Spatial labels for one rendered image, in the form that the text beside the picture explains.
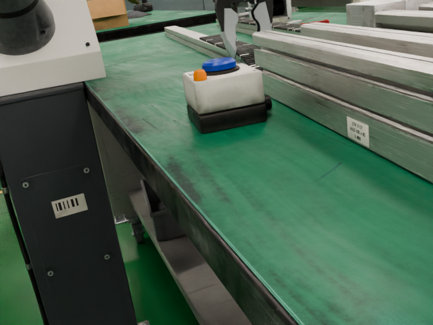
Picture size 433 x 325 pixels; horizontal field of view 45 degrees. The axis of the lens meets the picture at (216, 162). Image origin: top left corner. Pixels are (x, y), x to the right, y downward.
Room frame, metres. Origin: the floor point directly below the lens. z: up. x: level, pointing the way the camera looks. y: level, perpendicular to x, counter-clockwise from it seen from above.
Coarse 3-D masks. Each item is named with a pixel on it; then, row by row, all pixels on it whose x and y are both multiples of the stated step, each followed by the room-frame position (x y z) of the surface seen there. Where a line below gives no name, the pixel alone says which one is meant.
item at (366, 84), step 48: (288, 48) 0.61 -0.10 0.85; (336, 48) 0.49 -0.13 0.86; (384, 48) 0.54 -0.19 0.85; (432, 48) 0.46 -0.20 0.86; (288, 96) 0.62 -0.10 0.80; (336, 96) 0.49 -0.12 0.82; (384, 96) 0.40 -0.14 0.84; (432, 96) 0.36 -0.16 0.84; (384, 144) 0.41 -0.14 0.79; (432, 144) 0.34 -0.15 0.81
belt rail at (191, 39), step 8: (168, 32) 1.85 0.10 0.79; (176, 32) 1.63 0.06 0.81; (184, 32) 1.56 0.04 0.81; (192, 32) 1.52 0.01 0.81; (176, 40) 1.66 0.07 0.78; (184, 40) 1.54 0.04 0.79; (192, 40) 1.38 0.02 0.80; (200, 40) 1.28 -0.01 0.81; (200, 48) 1.29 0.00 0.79; (208, 48) 1.23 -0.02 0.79; (216, 48) 1.11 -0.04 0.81; (216, 56) 1.12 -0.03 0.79; (224, 56) 1.08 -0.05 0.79
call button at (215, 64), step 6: (210, 60) 0.62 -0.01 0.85; (216, 60) 0.61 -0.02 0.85; (222, 60) 0.60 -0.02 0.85; (228, 60) 0.60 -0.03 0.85; (234, 60) 0.61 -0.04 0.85; (204, 66) 0.60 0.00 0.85; (210, 66) 0.59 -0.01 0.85; (216, 66) 0.59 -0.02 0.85; (222, 66) 0.59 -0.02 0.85; (228, 66) 0.59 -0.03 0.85; (234, 66) 0.60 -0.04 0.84
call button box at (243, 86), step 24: (192, 72) 0.63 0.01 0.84; (216, 72) 0.59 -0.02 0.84; (240, 72) 0.58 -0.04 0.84; (192, 96) 0.59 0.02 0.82; (216, 96) 0.57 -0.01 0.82; (240, 96) 0.57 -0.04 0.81; (264, 96) 0.58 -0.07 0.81; (192, 120) 0.61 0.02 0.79; (216, 120) 0.57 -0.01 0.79; (240, 120) 0.57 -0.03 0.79; (264, 120) 0.58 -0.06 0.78
